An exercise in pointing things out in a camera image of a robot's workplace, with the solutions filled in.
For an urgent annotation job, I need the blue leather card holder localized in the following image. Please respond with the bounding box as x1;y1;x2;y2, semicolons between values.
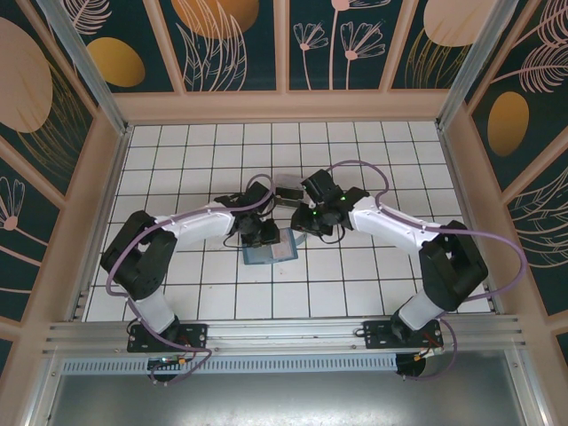
242;228;308;267

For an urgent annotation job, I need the dark plastic card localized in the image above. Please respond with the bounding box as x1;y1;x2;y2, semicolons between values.
274;187;305;209

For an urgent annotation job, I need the white plastic card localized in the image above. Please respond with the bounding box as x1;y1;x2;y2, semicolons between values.
271;230;297;261

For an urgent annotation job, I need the small green circuit board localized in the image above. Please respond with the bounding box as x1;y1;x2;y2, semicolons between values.
147;354;190;372

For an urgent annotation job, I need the grey metal sheet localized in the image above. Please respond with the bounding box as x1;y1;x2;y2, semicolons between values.
42;372;540;426

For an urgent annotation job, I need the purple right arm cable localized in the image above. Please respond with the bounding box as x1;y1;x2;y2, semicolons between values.
326;159;529;383

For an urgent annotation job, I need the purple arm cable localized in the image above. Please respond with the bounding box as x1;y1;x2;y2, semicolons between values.
326;159;529;383
105;173;274;386

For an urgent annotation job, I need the aluminium mounting rail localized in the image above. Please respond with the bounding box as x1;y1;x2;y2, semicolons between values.
43;313;530;356

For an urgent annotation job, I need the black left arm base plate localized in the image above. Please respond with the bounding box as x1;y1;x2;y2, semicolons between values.
127;322;209;355

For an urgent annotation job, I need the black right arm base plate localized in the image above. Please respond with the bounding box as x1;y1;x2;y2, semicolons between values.
362;318;445;351

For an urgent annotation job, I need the slotted grey cable duct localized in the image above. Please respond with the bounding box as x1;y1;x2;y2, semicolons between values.
59;353;399;375

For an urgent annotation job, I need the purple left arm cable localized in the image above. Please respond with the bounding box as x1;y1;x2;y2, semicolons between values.
105;173;274;386

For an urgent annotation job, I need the aluminium frame post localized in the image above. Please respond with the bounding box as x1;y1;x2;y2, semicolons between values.
35;0;133;137
436;0;511;130

